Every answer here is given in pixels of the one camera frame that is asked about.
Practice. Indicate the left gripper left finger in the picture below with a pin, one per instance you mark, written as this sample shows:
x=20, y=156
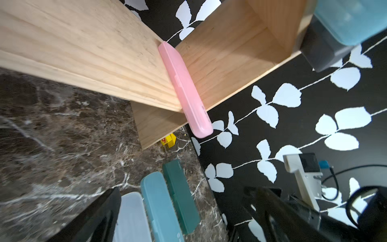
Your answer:
x=96, y=223

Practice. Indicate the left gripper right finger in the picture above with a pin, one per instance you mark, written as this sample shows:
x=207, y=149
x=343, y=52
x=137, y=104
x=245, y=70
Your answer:
x=274, y=219

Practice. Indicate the clear white pencil case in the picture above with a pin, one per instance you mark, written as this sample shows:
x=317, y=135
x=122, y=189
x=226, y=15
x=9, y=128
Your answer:
x=132, y=224

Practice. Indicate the teal pencil case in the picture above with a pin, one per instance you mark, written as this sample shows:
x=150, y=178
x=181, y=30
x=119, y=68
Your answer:
x=160, y=209

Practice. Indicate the dark green pencil case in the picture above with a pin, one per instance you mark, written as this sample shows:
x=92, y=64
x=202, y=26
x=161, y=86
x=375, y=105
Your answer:
x=184, y=204

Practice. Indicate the pink pencil case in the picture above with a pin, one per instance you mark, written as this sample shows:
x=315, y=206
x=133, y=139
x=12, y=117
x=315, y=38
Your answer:
x=186, y=92

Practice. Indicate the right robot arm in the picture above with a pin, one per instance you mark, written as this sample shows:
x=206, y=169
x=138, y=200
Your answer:
x=366, y=208

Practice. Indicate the dark grey pencil case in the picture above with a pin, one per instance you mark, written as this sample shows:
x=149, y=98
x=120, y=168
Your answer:
x=320, y=48

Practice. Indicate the wooden two-tier shelf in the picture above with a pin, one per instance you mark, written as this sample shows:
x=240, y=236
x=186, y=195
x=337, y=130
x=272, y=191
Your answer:
x=103, y=47

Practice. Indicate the light blue upper pencil case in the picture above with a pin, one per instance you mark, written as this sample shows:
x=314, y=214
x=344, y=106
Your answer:
x=352, y=22

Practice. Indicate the small yellow block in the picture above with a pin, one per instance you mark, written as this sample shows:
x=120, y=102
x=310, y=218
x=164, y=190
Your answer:
x=169, y=140

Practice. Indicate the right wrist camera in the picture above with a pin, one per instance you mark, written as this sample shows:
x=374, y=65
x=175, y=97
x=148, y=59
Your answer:
x=307, y=171

